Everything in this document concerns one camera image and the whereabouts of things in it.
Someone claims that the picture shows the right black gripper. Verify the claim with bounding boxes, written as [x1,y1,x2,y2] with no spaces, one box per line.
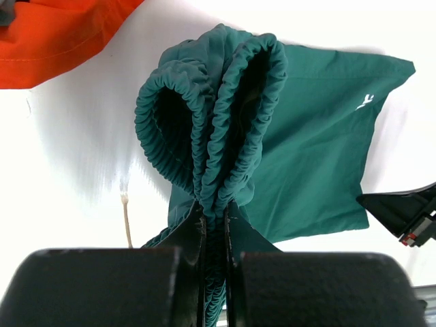
[356,183,435,247]

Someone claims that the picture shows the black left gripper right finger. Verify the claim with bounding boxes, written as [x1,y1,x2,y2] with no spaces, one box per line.
[224,201,280,326]

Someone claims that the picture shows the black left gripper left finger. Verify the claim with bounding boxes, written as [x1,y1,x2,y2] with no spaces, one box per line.
[159,202,206,326]

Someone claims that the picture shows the orange shorts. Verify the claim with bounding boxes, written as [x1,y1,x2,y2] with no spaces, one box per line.
[1,0,141,89]

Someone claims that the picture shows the teal green shorts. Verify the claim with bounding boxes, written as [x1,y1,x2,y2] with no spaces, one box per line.
[134,25,416,326]

